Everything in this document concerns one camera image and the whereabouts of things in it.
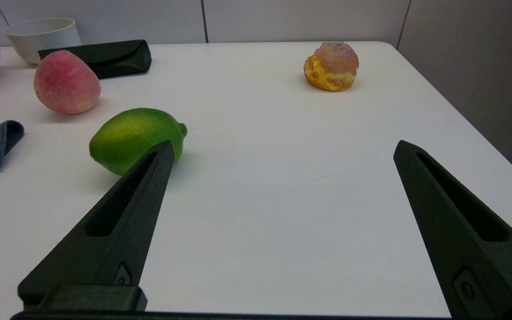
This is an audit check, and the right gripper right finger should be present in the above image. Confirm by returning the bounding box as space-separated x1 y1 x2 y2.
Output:
393 140 512 320

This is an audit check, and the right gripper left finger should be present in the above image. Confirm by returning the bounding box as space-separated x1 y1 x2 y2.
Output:
17 140 175 312

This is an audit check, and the black glasses case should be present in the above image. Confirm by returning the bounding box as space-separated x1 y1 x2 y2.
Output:
38 40 152 80

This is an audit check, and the green lime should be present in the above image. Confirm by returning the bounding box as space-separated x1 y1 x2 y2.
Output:
89 108 188 176

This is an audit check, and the pink peach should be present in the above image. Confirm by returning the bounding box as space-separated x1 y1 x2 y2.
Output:
33 50 102 115

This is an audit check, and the cream puff pastry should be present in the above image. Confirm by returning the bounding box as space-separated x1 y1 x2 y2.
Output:
304 42 360 92

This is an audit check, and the small white bowl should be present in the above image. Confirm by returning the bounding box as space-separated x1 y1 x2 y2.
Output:
4 17 82 65

